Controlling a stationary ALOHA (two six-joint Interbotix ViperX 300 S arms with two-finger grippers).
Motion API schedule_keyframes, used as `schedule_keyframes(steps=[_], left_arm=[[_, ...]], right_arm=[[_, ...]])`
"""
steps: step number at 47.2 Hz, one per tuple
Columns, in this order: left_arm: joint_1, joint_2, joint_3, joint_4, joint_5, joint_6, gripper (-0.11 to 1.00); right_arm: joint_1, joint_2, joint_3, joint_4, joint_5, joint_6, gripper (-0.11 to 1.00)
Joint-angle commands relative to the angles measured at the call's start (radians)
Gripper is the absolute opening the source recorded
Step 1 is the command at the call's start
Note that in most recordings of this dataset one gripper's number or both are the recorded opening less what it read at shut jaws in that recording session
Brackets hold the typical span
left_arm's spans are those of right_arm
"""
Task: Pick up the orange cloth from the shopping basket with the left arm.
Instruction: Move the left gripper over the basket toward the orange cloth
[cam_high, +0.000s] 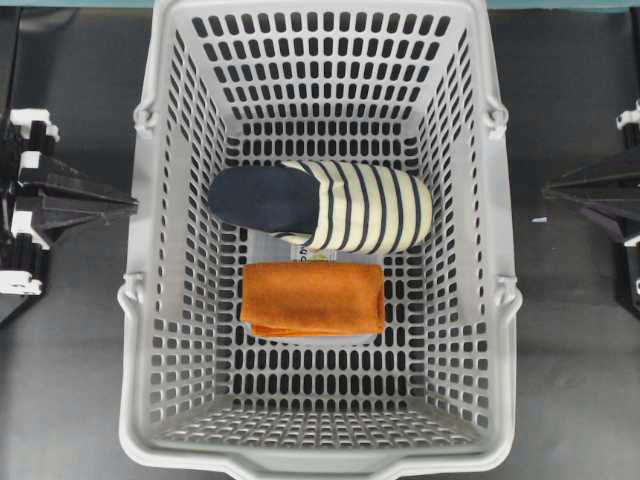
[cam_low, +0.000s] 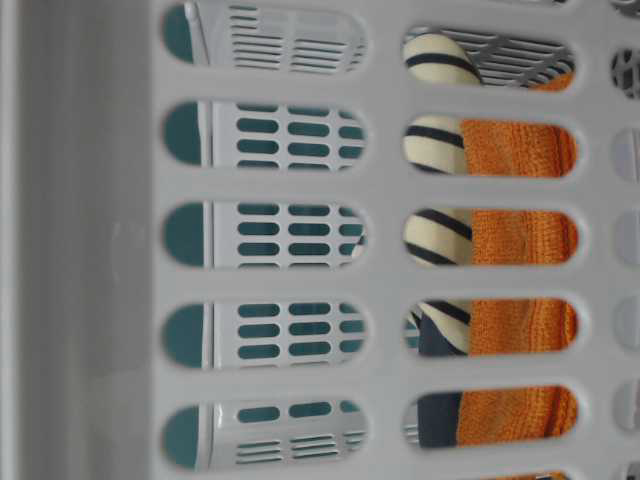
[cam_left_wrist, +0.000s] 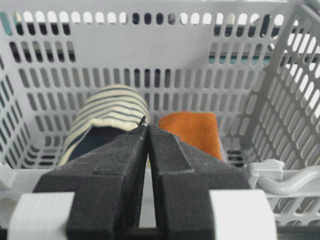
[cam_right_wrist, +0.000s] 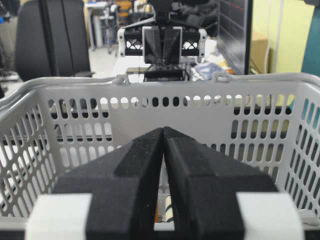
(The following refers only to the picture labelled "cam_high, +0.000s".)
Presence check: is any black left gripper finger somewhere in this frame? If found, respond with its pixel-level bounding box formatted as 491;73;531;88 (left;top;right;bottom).
41;196;136;236
34;154;138;205

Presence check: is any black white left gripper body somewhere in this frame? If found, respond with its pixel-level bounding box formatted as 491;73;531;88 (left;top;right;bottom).
1;109;59;294

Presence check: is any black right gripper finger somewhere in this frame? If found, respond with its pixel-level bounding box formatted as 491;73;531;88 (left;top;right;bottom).
580;205;639;245
543;148;639;202

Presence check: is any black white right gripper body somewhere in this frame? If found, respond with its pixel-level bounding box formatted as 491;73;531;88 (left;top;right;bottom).
616;100;639;306

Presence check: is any orange cloth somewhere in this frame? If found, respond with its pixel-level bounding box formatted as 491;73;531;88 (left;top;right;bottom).
240;261;385;338

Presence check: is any grey plastic shopping basket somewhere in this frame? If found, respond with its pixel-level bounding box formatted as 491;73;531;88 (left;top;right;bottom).
118;1;522;479

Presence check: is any clear plastic container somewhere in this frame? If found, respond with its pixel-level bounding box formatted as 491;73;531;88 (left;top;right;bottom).
246;230;384;348

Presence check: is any striped navy cream slipper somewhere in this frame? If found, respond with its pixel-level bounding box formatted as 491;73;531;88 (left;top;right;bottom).
208;160;433;255

